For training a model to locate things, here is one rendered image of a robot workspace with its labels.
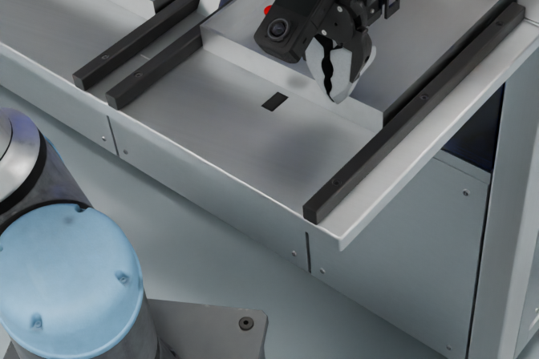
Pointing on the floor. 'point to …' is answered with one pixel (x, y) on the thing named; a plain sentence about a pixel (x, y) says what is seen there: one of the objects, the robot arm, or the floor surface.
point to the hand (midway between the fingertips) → (331, 96)
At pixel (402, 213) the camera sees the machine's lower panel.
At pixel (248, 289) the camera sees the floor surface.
